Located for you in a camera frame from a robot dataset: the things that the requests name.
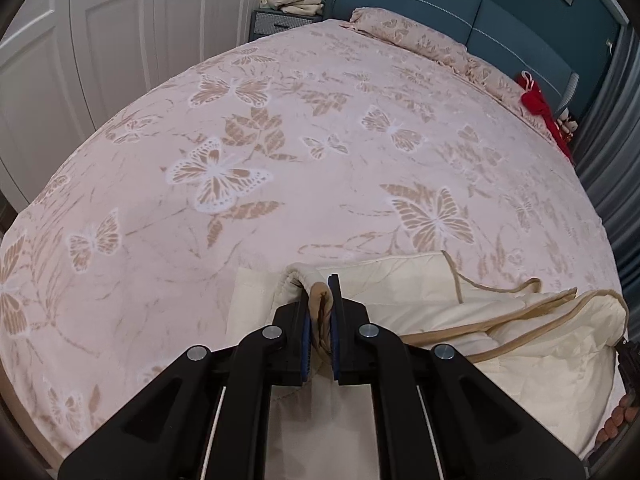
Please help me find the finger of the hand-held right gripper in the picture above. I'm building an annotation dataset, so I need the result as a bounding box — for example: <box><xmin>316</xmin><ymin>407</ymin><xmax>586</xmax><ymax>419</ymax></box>
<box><xmin>616</xmin><ymin>340</ymin><xmax>640</xmax><ymax>393</ymax></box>

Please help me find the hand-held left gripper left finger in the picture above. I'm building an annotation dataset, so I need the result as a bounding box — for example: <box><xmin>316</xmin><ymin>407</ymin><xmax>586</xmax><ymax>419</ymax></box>
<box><xmin>57</xmin><ymin>302</ymin><xmax>314</xmax><ymax>480</ymax></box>

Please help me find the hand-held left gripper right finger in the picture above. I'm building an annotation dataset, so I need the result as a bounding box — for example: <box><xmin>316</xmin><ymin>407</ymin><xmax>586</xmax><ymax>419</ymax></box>
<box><xmin>327</xmin><ymin>274</ymin><xmax>586</xmax><ymax>480</ymax></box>

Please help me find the cream quilted jacket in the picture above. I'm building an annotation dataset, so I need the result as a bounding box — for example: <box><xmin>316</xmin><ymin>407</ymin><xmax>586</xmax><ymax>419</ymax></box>
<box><xmin>227</xmin><ymin>250</ymin><xmax>630</xmax><ymax>480</ymax></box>

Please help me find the grey curtain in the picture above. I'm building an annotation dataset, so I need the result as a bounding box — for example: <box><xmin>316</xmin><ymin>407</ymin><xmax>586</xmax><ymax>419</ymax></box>
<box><xmin>570</xmin><ymin>25</ymin><xmax>640</xmax><ymax>311</ymax></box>

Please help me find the pink butterfly bedspread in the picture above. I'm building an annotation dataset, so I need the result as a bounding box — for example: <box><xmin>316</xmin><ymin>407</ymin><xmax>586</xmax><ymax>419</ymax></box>
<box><xmin>0</xmin><ymin>17</ymin><xmax>626</xmax><ymax>466</ymax></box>

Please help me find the small plush doll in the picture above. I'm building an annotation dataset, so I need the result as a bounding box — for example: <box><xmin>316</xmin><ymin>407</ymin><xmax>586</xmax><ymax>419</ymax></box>
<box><xmin>557</xmin><ymin>109</ymin><xmax>577</xmax><ymax>142</ymax></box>

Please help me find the red garment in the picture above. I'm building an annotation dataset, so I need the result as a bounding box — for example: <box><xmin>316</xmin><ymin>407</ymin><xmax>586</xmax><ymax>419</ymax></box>
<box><xmin>520</xmin><ymin>71</ymin><xmax>576</xmax><ymax>163</ymax></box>

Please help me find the pink floral pillow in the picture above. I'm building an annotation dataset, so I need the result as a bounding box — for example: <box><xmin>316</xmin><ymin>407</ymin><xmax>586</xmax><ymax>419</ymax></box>
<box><xmin>440</xmin><ymin>45</ymin><xmax>556</xmax><ymax>133</ymax></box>
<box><xmin>350</xmin><ymin>7</ymin><xmax>468</xmax><ymax>61</ymax></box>

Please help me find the grey nightstand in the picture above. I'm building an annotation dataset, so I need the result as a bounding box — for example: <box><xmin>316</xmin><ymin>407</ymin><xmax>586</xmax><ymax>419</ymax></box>
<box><xmin>250</xmin><ymin>9</ymin><xmax>323</xmax><ymax>43</ymax></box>

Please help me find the white wardrobe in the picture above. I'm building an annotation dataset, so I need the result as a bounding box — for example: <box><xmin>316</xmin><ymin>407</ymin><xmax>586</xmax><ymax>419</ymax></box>
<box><xmin>0</xmin><ymin>0</ymin><xmax>286</xmax><ymax>211</ymax></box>

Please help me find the blue upholstered headboard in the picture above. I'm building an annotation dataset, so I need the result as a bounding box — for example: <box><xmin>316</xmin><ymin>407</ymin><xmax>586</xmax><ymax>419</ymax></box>
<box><xmin>327</xmin><ymin>0</ymin><xmax>581</xmax><ymax>126</ymax></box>

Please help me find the brown bead bracelet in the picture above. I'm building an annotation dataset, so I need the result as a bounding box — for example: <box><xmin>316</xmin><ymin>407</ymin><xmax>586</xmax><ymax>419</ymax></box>
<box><xmin>597</xmin><ymin>394</ymin><xmax>640</xmax><ymax>447</ymax></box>

